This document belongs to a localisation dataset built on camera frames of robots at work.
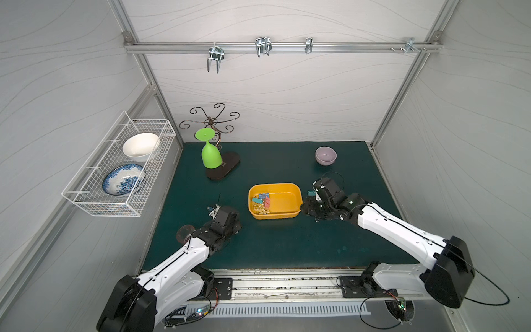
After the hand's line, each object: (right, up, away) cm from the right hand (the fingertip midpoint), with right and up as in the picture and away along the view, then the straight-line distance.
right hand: (303, 207), depth 80 cm
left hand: (-27, -8, +5) cm, 29 cm away
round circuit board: (+33, -34, -9) cm, 48 cm away
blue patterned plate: (-61, +12, -16) cm, 64 cm away
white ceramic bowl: (-64, +24, -2) cm, 68 cm away
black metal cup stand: (-35, +19, +31) cm, 51 cm away
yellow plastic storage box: (-6, -1, +18) cm, 19 cm away
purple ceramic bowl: (+17, +21, +32) cm, 42 cm away
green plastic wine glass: (-38, +21, +4) cm, 43 cm away
